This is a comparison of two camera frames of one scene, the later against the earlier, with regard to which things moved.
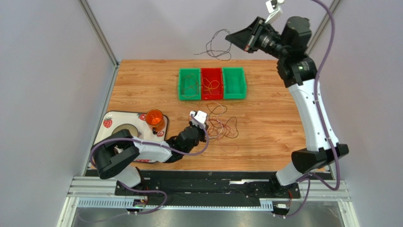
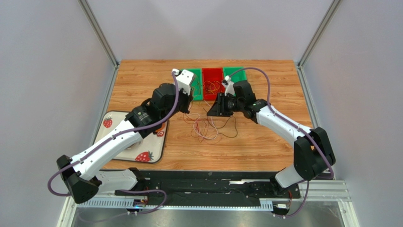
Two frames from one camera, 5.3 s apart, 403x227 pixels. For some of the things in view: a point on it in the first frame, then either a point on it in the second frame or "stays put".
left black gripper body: (202, 134) -> (184, 100)
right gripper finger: (241, 39) -> (214, 110)
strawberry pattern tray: (110, 120) stays put
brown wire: (190, 88) stays put
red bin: (211, 83) stays put
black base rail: (205, 188) stays put
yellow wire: (212, 85) stays put
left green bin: (189, 84) stays put
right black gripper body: (255, 37) -> (224, 105)
